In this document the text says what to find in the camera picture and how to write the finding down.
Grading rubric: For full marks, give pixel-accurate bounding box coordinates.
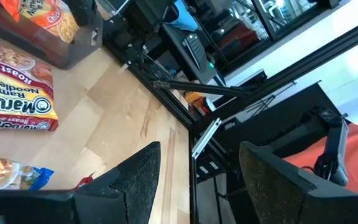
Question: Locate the brown plastic bin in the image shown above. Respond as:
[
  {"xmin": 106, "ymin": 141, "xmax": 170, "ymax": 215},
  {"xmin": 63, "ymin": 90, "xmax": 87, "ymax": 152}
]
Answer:
[{"xmin": 0, "ymin": 0, "xmax": 104, "ymax": 70}]

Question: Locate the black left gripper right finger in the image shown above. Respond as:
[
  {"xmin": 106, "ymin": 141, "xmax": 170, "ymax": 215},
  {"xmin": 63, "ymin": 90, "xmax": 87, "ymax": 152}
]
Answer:
[{"xmin": 239, "ymin": 141, "xmax": 358, "ymax": 224}]

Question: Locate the black device with green light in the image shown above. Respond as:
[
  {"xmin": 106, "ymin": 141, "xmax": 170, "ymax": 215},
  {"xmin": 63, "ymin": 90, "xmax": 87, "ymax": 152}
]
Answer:
[{"xmin": 182, "ymin": 33, "xmax": 218, "ymax": 75}]

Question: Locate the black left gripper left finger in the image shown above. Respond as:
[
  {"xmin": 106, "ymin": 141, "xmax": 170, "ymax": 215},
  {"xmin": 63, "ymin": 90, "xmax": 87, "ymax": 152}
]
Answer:
[{"xmin": 0, "ymin": 141, "xmax": 162, "ymax": 224}]

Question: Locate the black jointed monitor arm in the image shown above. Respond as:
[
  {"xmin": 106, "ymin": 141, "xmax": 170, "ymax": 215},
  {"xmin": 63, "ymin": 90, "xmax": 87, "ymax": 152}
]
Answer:
[{"xmin": 303, "ymin": 105, "xmax": 351, "ymax": 187}]

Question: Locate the white aluminium bar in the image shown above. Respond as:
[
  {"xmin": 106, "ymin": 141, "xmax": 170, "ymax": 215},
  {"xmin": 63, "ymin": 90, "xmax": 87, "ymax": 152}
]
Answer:
[{"xmin": 191, "ymin": 117, "xmax": 223, "ymax": 161}]

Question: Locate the red roast beef ramen pack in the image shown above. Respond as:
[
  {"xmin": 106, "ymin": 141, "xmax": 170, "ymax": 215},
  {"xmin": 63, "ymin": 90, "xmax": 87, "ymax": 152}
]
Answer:
[
  {"xmin": 0, "ymin": 43, "xmax": 59, "ymax": 132},
  {"xmin": 72, "ymin": 175, "xmax": 94, "ymax": 190}
]

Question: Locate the orange small object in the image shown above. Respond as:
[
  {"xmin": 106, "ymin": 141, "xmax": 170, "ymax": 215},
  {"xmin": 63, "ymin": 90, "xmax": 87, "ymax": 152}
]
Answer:
[{"xmin": 184, "ymin": 91, "xmax": 218, "ymax": 116}]

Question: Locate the blue cloth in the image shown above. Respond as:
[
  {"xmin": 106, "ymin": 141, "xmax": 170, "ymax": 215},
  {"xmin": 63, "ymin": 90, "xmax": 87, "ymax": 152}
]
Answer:
[{"xmin": 165, "ymin": 0, "xmax": 200, "ymax": 32}]

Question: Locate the black flat panel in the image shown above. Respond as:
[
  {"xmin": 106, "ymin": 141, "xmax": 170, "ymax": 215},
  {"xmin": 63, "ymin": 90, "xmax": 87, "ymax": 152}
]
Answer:
[{"xmin": 213, "ymin": 82, "xmax": 343, "ymax": 159}]

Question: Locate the black diagonal strut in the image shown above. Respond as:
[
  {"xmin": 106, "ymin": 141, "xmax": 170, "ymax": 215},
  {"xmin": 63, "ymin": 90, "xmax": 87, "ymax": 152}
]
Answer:
[{"xmin": 152, "ymin": 80, "xmax": 252, "ymax": 98}]

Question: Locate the orange chicken ramen pack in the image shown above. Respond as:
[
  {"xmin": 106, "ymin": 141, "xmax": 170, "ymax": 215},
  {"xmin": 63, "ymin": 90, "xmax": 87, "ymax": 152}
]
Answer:
[{"xmin": 0, "ymin": 0, "xmax": 80, "ymax": 44}]

